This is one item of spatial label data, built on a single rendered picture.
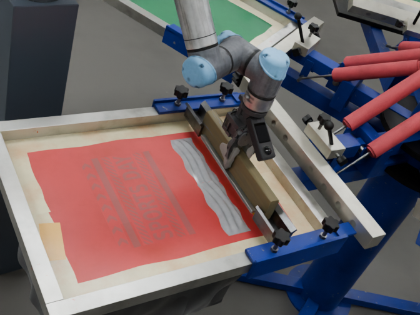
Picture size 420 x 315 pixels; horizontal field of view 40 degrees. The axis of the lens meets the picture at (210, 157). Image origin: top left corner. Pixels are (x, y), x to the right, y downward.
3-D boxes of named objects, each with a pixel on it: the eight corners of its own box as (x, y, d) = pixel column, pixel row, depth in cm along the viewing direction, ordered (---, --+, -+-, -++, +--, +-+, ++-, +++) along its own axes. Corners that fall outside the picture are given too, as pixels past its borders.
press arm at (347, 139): (312, 164, 172) (319, 152, 169) (302, 150, 175) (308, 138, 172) (354, 156, 181) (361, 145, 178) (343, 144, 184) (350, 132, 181)
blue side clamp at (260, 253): (247, 279, 140) (257, 262, 135) (237, 263, 143) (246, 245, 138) (337, 252, 155) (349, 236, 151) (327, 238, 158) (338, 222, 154)
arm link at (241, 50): (207, 35, 138) (242, 59, 134) (233, 24, 146) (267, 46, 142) (198, 62, 143) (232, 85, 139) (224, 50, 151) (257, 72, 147)
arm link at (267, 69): (270, 40, 141) (298, 59, 139) (255, 76, 148) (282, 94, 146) (253, 49, 136) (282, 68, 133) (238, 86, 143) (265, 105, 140)
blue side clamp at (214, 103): (155, 127, 171) (160, 109, 167) (148, 117, 174) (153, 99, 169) (237, 118, 187) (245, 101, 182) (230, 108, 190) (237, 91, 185)
